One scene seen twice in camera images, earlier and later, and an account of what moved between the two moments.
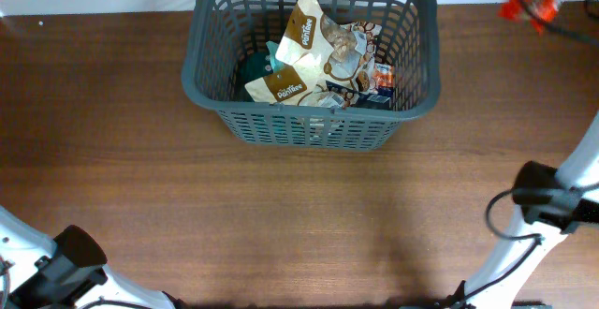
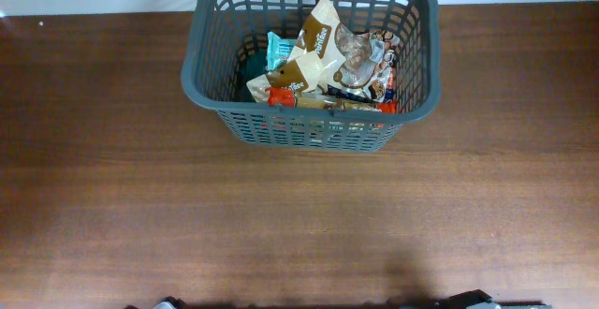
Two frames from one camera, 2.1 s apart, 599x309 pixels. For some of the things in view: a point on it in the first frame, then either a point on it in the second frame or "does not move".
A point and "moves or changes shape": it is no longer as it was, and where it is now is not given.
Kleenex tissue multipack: (385, 80) → (388, 93)
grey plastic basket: (232, 15) does not move
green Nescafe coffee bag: (254, 66) does not move
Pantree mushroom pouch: (342, 53) moves or changes shape
